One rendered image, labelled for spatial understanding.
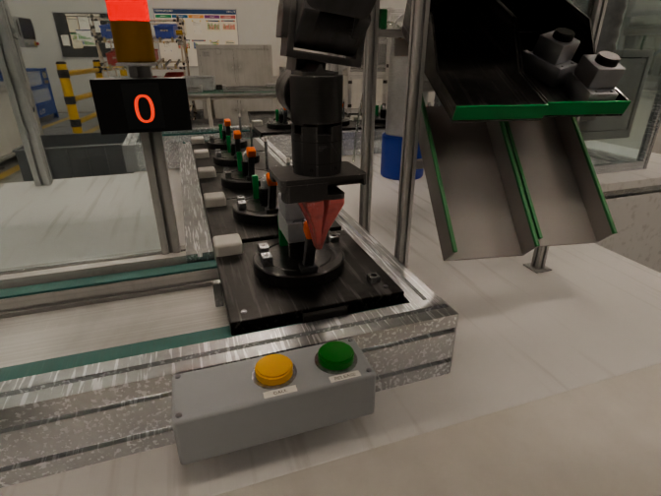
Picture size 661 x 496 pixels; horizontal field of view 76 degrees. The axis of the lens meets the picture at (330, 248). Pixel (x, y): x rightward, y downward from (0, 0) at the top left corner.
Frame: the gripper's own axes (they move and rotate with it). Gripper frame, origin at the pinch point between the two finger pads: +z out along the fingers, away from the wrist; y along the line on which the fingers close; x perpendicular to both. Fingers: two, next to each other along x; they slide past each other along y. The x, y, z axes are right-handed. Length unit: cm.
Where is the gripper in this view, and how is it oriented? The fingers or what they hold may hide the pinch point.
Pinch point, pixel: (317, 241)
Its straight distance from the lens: 53.5
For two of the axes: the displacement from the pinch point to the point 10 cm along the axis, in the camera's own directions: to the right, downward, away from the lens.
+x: 3.3, 4.0, -8.5
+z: 0.0, 9.1, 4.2
